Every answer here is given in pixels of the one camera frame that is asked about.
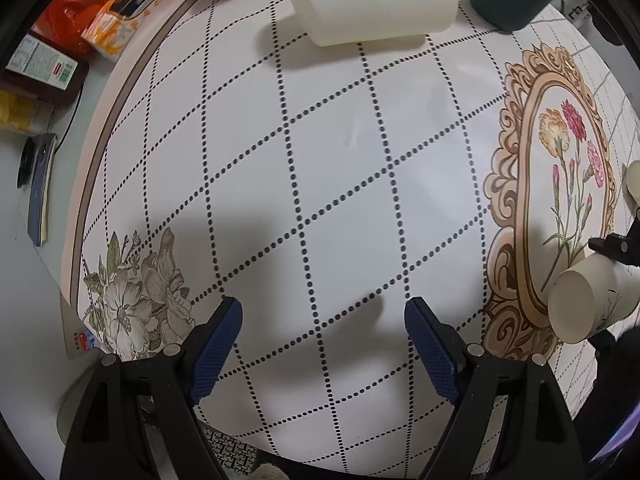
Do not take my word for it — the dark bottle white label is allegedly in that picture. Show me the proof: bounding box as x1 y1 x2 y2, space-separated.
0 34 90 109

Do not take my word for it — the beige rounded object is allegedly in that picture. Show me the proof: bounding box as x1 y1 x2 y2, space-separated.
622 160 640 207

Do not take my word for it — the tall white plastic cup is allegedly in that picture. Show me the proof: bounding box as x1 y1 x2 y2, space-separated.
286 0 458 47

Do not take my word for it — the red and blue card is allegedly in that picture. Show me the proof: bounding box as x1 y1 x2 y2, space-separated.
61 305 103 359

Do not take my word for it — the red plastic bag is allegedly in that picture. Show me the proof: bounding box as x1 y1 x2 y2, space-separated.
31 0 153 57

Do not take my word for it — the orange tissue packet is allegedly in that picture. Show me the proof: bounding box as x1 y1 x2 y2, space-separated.
80 0 195 62

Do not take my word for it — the black round lens cap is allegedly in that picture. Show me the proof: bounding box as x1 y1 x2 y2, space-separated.
16 137 36 191

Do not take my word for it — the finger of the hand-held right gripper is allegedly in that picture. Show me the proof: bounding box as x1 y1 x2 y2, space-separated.
588 329 619 359
588 232 640 267

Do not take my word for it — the cream flower-print paper cup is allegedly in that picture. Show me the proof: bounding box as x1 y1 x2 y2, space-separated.
547 254 640 346

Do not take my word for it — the yellow packet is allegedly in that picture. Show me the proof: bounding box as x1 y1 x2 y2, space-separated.
0 90 40 134

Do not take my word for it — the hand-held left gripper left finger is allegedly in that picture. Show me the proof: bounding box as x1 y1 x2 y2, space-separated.
60 296 244 480

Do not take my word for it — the black cable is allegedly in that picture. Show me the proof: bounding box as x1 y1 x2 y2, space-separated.
50 72 91 156

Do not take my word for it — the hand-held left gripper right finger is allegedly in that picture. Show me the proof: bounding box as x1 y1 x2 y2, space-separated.
404 296 583 480

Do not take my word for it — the floral printed tablecloth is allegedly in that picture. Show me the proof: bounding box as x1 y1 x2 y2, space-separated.
60 0 640 477

